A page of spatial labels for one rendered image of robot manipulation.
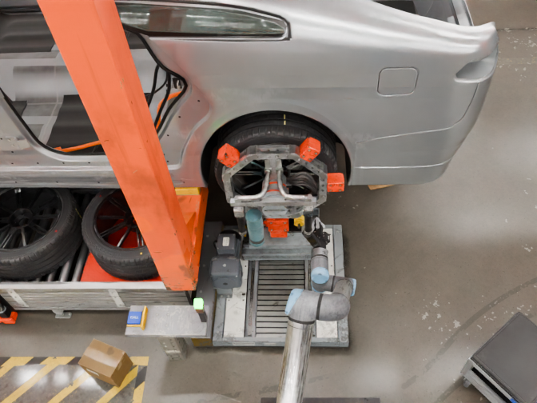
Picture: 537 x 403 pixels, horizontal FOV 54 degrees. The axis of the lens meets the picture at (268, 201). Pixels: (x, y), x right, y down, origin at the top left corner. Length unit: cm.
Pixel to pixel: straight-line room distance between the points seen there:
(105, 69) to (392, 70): 122
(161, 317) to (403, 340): 142
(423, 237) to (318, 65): 173
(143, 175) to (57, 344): 172
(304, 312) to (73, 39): 136
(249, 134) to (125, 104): 92
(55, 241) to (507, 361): 256
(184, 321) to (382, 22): 176
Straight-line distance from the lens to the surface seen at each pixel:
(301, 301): 227
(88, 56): 178
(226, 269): 306
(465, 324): 345
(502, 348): 306
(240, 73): 238
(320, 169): 268
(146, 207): 230
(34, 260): 340
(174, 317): 292
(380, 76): 241
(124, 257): 312
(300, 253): 339
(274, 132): 261
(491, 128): 450
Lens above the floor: 302
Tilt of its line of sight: 52 degrees down
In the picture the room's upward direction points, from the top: 6 degrees counter-clockwise
